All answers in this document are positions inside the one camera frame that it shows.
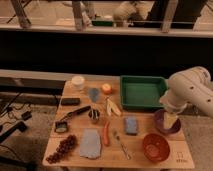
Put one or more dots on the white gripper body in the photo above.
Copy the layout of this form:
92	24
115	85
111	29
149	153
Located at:
170	117

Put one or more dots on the light blue towel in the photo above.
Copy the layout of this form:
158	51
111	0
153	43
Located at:
90	145

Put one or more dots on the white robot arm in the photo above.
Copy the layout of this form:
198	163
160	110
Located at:
187	86

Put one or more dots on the green plastic tray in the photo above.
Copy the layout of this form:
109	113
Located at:
141	92

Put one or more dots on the purple bowl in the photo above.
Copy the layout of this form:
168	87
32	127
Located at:
159	123

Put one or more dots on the red bowl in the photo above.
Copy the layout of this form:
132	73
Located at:
155	148

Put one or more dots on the blue sponge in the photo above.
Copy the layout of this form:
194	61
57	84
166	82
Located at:
131	127

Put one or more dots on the metal fork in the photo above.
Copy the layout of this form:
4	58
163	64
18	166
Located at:
124	149

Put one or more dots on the orange carrot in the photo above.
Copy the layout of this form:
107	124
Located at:
106	140

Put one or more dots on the orange fruit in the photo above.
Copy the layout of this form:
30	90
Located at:
106	88

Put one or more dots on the white cup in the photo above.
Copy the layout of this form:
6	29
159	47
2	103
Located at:
78	82

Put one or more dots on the black rectangular block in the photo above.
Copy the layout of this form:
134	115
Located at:
70	101

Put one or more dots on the bunch of red grapes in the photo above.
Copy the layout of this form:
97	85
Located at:
65	146

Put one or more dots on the small black square container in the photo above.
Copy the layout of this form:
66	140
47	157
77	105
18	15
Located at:
61	127

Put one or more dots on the black handled knife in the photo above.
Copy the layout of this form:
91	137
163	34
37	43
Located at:
76	112

